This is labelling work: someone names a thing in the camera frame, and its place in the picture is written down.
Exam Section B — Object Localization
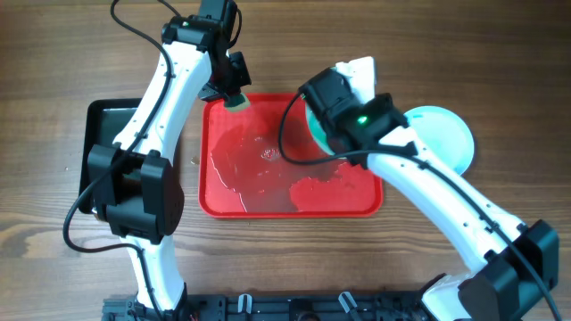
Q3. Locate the black rectangular tray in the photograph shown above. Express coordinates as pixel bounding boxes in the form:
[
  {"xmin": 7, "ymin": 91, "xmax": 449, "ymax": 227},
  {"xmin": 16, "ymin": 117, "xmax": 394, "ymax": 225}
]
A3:
[{"xmin": 79, "ymin": 98, "xmax": 141, "ymax": 194}]

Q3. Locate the red plastic tray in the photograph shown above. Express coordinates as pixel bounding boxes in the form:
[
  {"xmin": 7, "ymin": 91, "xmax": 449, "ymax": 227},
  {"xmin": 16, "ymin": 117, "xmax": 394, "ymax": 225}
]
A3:
[{"xmin": 198, "ymin": 94, "xmax": 384, "ymax": 219}]

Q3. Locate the green yellow sponge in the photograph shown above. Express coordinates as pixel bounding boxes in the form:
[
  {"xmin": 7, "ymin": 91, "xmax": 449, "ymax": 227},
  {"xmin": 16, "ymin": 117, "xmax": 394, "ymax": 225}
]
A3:
[{"xmin": 224, "ymin": 93, "xmax": 251, "ymax": 112}]

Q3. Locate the light blue plate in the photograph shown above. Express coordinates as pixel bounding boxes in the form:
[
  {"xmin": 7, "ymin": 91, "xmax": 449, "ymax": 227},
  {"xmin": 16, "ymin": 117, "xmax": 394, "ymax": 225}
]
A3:
[
  {"xmin": 404, "ymin": 105, "xmax": 476, "ymax": 176},
  {"xmin": 305, "ymin": 103, "xmax": 335, "ymax": 156}
]

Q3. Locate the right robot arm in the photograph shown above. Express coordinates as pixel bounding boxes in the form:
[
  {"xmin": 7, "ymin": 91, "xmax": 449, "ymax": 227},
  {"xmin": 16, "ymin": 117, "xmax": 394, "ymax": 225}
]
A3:
[{"xmin": 298, "ymin": 68, "xmax": 562, "ymax": 320}]

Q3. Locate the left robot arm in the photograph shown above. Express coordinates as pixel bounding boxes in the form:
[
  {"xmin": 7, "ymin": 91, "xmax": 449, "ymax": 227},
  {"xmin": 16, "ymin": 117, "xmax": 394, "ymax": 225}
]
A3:
[{"xmin": 79, "ymin": 1, "xmax": 252, "ymax": 320}]

